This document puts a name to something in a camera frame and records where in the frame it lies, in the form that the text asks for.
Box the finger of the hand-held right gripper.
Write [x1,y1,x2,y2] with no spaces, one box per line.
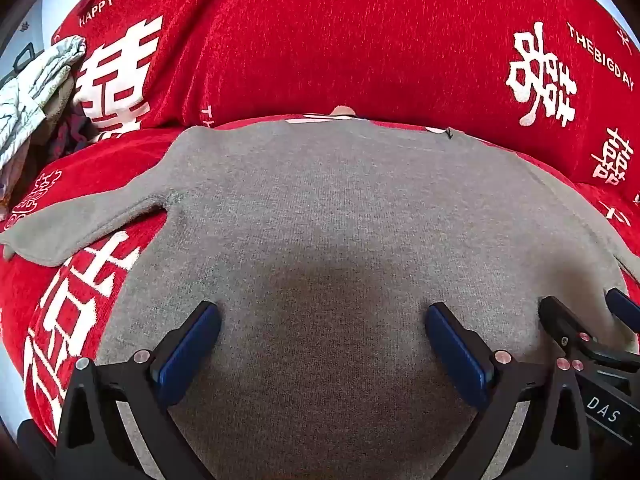
[605,287,640,333]
[539,296,608,361]

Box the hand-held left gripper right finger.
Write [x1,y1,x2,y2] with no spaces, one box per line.
[425,302,593,480]

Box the dark plaid cloth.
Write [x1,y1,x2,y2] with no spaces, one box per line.
[45,75,101,163]

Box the silver white jacket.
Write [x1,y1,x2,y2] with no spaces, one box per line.
[0,35,88,173]

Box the grey knit sweater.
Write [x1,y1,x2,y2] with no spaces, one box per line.
[0,112,640,480]

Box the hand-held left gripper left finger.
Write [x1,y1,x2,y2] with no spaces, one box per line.
[55,301,222,480]

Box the red printed sofa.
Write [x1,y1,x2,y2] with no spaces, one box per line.
[0,0,640,461]

